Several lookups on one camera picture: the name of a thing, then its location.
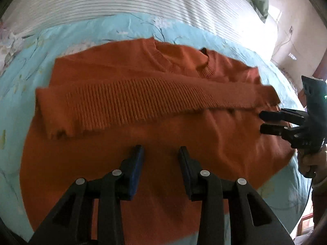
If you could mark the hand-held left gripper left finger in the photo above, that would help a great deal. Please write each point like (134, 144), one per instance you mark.
(136, 174)

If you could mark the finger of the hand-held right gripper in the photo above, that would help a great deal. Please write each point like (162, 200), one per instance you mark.
(276, 115)
(274, 129)

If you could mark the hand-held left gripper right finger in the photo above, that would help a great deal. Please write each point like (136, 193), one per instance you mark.
(187, 176)

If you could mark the orange knitted sweater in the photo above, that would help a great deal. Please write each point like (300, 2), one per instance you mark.
(153, 94)

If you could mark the person's right forearm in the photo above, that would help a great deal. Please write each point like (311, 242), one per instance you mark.
(320, 204)

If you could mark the person's right hand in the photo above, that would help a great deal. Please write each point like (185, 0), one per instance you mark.
(315, 162)

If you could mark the wooden furniture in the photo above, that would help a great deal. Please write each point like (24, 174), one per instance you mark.
(305, 224)

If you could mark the light blue floral blanket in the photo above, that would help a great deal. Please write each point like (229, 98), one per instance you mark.
(102, 30)

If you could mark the white striped bed sheet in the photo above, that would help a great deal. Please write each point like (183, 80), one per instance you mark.
(127, 0)

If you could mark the wall socket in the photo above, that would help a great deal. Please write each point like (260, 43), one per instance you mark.
(291, 29)

